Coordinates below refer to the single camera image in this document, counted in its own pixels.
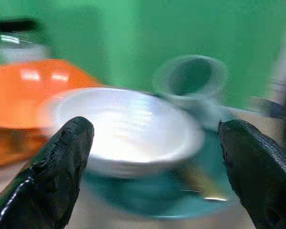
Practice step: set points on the orange bowl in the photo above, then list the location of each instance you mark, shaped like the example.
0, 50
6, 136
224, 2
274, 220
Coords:
16, 100

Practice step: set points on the teal plate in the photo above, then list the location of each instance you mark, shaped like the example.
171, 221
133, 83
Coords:
162, 190

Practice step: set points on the clear glass cup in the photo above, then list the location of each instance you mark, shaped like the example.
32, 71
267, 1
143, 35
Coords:
193, 88

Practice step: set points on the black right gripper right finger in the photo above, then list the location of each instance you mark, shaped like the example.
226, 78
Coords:
259, 171

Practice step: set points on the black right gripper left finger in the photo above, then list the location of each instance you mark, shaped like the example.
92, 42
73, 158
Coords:
50, 176

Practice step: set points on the white bowl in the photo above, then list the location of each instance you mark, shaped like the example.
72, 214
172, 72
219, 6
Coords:
133, 128

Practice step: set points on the glass jar with black lid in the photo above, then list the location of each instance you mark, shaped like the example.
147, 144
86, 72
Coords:
16, 43

